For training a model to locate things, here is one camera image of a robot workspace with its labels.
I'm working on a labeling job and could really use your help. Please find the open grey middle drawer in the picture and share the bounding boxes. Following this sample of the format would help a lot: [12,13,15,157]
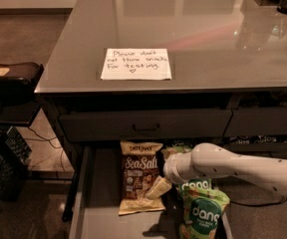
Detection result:
[69,144,234,239]

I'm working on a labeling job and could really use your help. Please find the closed grey top drawer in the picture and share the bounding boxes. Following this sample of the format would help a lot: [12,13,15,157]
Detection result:
[59,109,232,142]

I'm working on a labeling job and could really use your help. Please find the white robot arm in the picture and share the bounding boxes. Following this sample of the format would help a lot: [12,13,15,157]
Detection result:
[145,143,287,199]

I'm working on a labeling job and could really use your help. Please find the right top drawer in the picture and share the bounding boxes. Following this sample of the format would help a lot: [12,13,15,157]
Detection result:
[225,107,287,136]

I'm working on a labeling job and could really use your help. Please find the white handwritten paper note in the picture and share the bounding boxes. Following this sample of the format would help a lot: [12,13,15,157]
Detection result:
[101,48,172,81]

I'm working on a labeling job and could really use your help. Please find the green Dang chip bag front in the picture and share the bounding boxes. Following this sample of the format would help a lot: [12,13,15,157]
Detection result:
[178,179,230,239]

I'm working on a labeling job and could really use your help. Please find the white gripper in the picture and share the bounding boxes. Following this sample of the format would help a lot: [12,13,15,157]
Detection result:
[145,153,194,200]

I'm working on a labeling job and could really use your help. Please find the brown sea salt chip bag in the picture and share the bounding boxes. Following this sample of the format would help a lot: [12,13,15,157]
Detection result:
[119,141,164,215]

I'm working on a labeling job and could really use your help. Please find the green Dang chip bag rear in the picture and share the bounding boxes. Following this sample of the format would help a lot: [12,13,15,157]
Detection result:
[161,145,192,160]

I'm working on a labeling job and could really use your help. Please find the right middle drawer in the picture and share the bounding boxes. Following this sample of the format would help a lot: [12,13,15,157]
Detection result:
[223,142,287,159]

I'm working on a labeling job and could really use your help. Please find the black floor cable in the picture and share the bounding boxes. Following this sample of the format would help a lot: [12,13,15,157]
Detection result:
[230,196,287,208]

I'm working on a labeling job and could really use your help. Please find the green dang chip bag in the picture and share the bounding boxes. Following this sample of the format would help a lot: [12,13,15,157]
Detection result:
[161,145,192,160]
[178,179,230,239]

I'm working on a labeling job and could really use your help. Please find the black office chair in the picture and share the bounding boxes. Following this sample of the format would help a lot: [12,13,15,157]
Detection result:
[0,62,44,126]

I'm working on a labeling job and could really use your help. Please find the dark milk crate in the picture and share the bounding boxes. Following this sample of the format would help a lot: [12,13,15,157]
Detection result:
[0,126,32,201]

